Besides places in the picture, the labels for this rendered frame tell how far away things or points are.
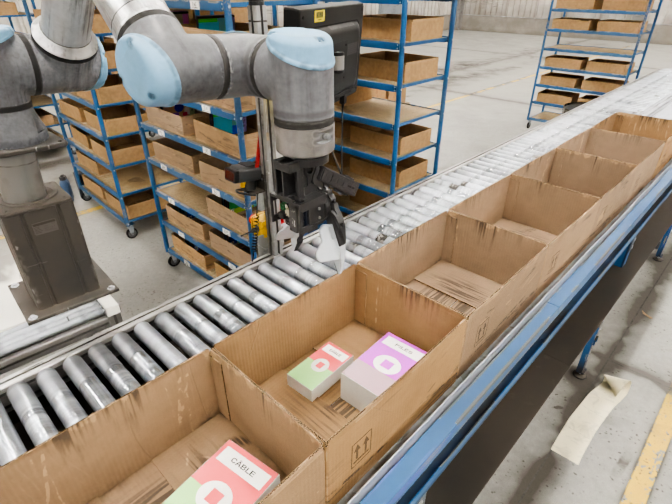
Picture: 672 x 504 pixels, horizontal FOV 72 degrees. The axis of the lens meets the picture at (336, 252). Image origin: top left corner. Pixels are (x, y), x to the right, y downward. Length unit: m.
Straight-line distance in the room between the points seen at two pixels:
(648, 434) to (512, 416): 1.11
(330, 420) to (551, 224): 1.04
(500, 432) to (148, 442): 0.84
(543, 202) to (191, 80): 1.25
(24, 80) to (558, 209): 1.56
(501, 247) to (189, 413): 0.86
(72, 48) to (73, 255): 0.58
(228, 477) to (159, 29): 0.65
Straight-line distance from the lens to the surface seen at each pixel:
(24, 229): 1.53
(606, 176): 1.99
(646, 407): 2.52
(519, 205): 1.69
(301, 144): 0.68
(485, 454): 1.27
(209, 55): 0.70
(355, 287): 1.09
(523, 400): 1.42
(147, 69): 0.66
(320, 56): 0.66
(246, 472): 0.80
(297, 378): 0.96
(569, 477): 2.11
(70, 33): 1.40
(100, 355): 1.40
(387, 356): 0.96
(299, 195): 0.71
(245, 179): 1.54
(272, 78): 0.68
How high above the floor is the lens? 1.61
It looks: 31 degrees down
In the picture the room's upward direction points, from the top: straight up
